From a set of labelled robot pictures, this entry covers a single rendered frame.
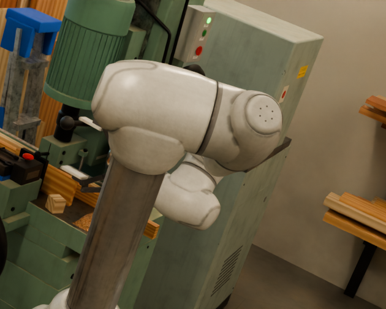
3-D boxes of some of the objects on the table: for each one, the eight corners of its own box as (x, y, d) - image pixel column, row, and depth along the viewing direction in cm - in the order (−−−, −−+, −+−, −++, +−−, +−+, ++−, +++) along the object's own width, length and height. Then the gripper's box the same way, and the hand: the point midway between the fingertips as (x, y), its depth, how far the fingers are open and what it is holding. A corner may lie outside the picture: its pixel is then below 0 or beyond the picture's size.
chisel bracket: (33, 164, 217) (41, 137, 214) (62, 156, 230) (70, 130, 227) (54, 175, 215) (62, 148, 212) (82, 166, 227) (90, 140, 224)
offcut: (55, 206, 208) (59, 194, 207) (62, 213, 206) (67, 200, 205) (45, 206, 206) (48, 194, 205) (52, 214, 204) (56, 201, 202)
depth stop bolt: (70, 177, 225) (79, 147, 222) (74, 176, 226) (83, 146, 223) (76, 180, 224) (85, 150, 221) (79, 179, 226) (89, 149, 223)
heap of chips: (71, 222, 202) (74, 213, 201) (97, 212, 213) (99, 203, 213) (97, 237, 200) (100, 228, 199) (121, 225, 211) (124, 217, 210)
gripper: (130, 222, 196) (64, 184, 203) (166, 132, 190) (96, 97, 198) (116, 225, 189) (48, 187, 196) (152, 133, 184) (81, 97, 191)
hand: (76, 144), depth 196 cm, fingers open, 13 cm apart
